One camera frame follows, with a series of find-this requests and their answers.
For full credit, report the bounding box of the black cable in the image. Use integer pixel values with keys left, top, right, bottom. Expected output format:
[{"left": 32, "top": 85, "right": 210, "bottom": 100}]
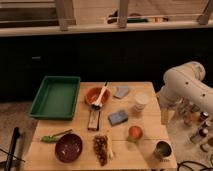
[{"left": 176, "top": 160, "right": 213, "bottom": 171}]

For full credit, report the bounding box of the blue sponge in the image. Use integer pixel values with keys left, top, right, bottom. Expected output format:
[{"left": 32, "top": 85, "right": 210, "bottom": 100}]
[{"left": 108, "top": 110, "right": 128, "bottom": 126}]

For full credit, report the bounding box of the dark red bowl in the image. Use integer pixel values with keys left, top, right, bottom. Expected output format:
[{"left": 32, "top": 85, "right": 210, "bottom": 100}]
[{"left": 55, "top": 133, "right": 83, "bottom": 163}]

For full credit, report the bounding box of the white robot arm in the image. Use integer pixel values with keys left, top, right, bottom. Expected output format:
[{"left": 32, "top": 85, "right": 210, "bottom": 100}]
[{"left": 157, "top": 61, "right": 213, "bottom": 125}]

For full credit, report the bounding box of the red apple toy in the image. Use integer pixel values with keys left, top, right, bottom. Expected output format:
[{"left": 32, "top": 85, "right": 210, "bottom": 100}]
[{"left": 127, "top": 126, "right": 143, "bottom": 143}]

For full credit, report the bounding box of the white dish brush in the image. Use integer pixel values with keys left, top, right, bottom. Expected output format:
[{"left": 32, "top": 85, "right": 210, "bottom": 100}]
[{"left": 92, "top": 83, "right": 108, "bottom": 110}]

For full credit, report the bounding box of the green plastic tray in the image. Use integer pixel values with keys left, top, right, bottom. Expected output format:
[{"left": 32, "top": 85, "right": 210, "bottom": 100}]
[{"left": 29, "top": 76, "right": 81, "bottom": 120}]

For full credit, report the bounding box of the green toy vegetable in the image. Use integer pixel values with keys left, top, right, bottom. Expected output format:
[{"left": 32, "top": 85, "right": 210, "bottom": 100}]
[{"left": 40, "top": 129, "right": 72, "bottom": 143}]

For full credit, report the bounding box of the orange bowl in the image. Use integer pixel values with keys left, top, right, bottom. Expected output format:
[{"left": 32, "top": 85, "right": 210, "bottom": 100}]
[{"left": 85, "top": 87, "right": 110, "bottom": 106}]

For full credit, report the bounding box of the metal can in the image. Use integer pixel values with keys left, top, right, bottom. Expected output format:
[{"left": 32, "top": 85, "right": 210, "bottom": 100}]
[{"left": 153, "top": 141, "right": 172, "bottom": 160}]

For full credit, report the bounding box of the black stand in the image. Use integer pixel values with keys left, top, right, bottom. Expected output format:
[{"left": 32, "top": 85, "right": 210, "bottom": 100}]
[{"left": 0, "top": 127, "right": 25, "bottom": 171}]

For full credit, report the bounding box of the wooden block with metal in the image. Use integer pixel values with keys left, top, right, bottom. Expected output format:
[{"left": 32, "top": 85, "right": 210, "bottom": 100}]
[{"left": 87, "top": 110, "right": 100, "bottom": 131}]

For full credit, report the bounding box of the white wooden railing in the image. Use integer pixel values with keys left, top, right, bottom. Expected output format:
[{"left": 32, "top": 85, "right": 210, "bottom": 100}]
[{"left": 0, "top": 0, "right": 213, "bottom": 37}]

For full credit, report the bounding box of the brown grape bunch toy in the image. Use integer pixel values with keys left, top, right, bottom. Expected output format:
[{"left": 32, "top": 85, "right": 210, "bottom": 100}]
[{"left": 93, "top": 135, "right": 108, "bottom": 166}]

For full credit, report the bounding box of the yellow corn toy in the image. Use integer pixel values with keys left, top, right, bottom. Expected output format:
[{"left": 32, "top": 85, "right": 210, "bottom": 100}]
[{"left": 106, "top": 131, "right": 114, "bottom": 160}]

